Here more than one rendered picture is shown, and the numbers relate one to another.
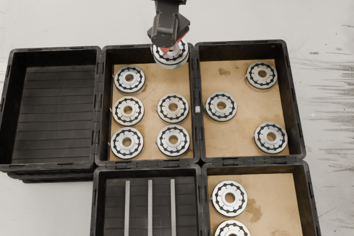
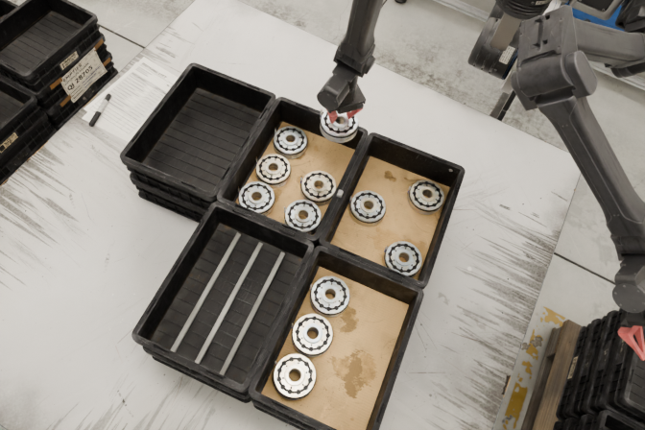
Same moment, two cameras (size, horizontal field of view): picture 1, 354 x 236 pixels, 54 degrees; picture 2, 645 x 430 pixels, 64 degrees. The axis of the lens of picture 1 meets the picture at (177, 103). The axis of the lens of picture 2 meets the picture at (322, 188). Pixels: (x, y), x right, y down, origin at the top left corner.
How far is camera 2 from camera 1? 0.44 m
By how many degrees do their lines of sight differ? 9
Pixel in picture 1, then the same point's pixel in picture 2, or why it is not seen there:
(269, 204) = (369, 322)
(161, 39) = (325, 98)
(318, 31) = (521, 186)
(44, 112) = (192, 135)
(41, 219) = (137, 238)
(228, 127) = (366, 231)
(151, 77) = (313, 150)
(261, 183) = (370, 298)
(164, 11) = (339, 75)
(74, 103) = (225, 139)
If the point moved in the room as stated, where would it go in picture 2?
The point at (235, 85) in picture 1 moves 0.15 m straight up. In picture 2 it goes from (394, 195) to (406, 168)
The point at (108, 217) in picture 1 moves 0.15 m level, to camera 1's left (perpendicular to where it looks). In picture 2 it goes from (203, 258) to (155, 237)
